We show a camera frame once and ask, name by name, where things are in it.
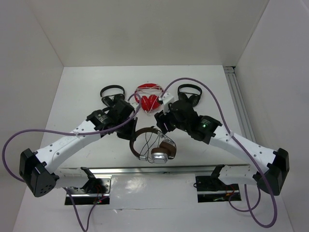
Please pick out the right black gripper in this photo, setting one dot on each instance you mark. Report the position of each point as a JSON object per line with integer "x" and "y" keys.
{"x": 161, "y": 118}

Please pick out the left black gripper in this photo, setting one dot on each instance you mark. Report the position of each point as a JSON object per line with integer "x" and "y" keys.
{"x": 131, "y": 134}

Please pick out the brown silver headphones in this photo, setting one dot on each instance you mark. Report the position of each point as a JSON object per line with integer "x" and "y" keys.
{"x": 164, "y": 151}

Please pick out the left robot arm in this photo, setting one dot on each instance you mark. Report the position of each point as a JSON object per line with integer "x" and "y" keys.
{"x": 41, "y": 169}

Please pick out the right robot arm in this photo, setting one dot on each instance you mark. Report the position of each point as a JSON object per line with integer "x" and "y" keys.
{"x": 267, "y": 168}

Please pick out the red headphones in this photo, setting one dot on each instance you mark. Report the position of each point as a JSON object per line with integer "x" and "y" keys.
{"x": 149, "y": 93}

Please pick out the left black headphones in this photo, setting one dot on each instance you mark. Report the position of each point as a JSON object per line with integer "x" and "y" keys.
{"x": 111, "y": 94}

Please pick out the black headphones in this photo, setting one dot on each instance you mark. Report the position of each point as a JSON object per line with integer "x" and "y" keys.
{"x": 111, "y": 94}
{"x": 190, "y": 97}

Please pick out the right black headphones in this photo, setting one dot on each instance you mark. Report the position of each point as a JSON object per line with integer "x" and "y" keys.
{"x": 190, "y": 97}

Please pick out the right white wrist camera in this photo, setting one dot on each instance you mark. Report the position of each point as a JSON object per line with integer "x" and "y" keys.
{"x": 165, "y": 100}

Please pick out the aluminium rail front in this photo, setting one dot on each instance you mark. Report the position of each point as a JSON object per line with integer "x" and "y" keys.
{"x": 155, "y": 170}

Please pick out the aluminium rail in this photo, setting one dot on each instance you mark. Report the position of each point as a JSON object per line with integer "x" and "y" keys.
{"x": 155, "y": 170}
{"x": 238, "y": 101}

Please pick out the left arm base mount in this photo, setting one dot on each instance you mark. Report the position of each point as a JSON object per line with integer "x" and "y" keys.
{"x": 99, "y": 194}

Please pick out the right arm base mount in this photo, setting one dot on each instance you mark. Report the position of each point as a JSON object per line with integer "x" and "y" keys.
{"x": 210, "y": 190}

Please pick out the aluminium rail right side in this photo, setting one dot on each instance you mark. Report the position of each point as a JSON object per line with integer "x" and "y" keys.
{"x": 238, "y": 101}

